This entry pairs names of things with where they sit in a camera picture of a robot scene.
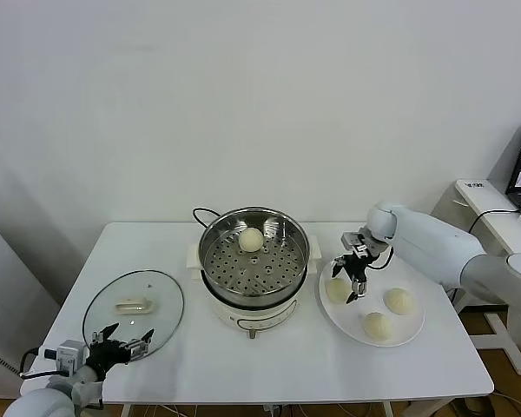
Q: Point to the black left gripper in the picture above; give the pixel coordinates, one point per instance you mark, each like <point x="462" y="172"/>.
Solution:
<point x="108" y="354"/>

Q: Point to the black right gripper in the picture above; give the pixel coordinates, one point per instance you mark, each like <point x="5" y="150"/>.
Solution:
<point x="359" y="266"/>

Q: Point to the white steamed baozi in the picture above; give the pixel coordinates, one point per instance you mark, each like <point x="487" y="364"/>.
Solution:
<point x="336" y="291"/>
<point x="250" y="240"/>
<point x="399" y="301"/>
<point x="378" y="328"/>

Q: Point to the glass pot lid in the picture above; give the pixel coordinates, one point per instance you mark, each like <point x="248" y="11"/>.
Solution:
<point x="134" y="305"/>

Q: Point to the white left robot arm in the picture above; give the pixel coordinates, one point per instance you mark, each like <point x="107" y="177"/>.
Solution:
<point x="39" y="401"/>

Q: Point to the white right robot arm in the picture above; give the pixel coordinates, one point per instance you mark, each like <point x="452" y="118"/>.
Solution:
<point x="430" y="243"/>

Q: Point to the steel steamer basket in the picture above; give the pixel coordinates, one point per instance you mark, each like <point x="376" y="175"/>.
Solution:
<point x="243" y="273"/>

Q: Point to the white round plate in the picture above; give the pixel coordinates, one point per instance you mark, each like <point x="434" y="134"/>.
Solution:
<point x="351" y="321"/>

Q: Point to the cream electric cooker base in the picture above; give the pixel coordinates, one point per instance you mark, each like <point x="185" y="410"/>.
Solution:
<point x="260" y="317"/>

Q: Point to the white cabinet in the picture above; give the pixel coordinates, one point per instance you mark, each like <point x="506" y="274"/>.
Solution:
<point x="8" y="304"/>

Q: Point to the white side desk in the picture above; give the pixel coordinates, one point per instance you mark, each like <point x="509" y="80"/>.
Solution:
<point x="482" y="195"/>

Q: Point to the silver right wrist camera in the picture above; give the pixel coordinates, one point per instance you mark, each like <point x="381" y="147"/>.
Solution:
<point x="355" y="240"/>

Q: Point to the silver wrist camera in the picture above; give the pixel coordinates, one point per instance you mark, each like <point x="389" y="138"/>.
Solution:
<point x="355" y="240"/>
<point x="67" y="354"/>

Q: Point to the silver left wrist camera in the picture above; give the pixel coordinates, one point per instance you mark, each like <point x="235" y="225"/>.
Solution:
<point x="67" y="354"/>

